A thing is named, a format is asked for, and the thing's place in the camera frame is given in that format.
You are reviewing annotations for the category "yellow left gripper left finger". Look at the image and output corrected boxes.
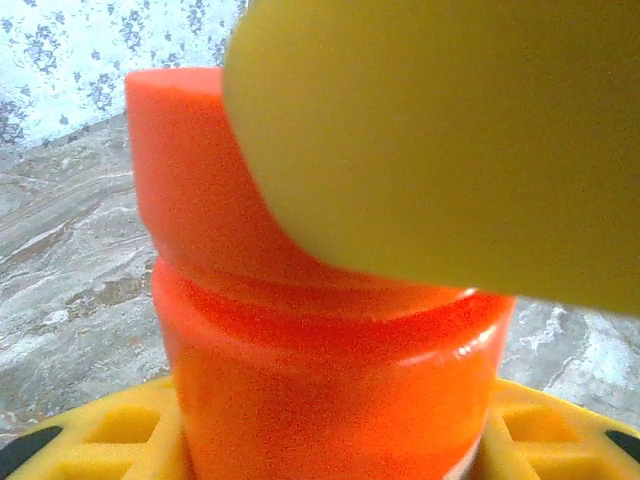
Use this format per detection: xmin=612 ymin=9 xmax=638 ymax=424
xmin=0 ymin=374 xmax=194 ymax=480

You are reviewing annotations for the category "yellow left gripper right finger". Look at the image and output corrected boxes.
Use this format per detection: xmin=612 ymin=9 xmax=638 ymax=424
xmin=472 ymin=377 xmax=640 ymax=480

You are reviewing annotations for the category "orange pill bottle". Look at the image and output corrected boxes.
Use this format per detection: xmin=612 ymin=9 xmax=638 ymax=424
xmin=149 ymin=257 xmax=516 ymax=480

